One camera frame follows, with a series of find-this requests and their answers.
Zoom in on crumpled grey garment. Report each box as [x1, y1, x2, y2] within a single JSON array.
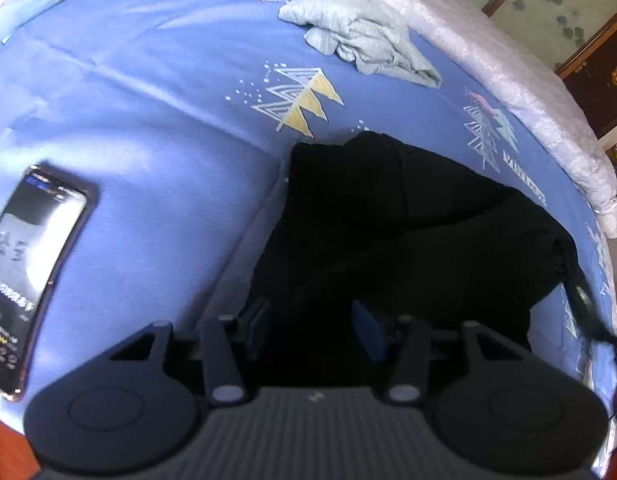
[[278, 0, 443, 90]]

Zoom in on pale lilac quilt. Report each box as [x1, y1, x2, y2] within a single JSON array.
[[293, 0, 617, 240]]

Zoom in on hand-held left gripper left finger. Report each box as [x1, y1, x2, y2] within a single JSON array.
[[108, 298, 272, 408]]

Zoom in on black smartphone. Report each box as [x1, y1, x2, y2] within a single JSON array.
[[0, 162, 100, 403]]

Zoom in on black pants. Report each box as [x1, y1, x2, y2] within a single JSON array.
[[238, 130, 617, 391]]

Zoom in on blue printed bedsheet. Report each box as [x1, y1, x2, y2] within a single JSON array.
[[0, 0, 617, 466]]

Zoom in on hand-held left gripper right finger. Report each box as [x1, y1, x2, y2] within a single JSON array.
[[352, 299, 528, 407]]

